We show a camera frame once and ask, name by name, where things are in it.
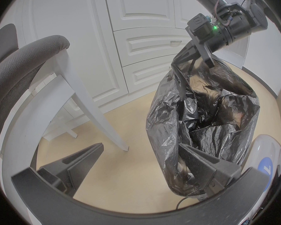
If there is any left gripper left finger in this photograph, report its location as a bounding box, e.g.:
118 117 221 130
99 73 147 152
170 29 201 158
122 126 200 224
37 142 105 198

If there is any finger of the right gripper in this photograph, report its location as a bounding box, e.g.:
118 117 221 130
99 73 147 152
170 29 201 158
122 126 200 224
172 41 205 67

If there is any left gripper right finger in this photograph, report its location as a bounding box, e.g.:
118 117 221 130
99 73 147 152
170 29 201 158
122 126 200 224
177 143 242 197

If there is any black plastic bag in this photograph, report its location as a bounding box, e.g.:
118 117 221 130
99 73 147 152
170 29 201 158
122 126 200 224
146 58 260 197

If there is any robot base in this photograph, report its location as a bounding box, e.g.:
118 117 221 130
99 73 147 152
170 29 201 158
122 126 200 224
242 134 281 225

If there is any white wardrobe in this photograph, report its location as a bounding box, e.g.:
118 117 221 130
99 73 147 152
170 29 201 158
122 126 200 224
21 0 251 113

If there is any white chair with grey seat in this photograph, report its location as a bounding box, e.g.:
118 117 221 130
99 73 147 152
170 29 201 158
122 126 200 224
0 24 130 210

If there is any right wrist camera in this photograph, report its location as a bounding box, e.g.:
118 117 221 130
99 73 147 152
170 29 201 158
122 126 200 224
185 13 213 37

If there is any black cable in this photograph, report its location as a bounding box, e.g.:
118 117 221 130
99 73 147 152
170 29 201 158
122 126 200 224
177 197 192 210

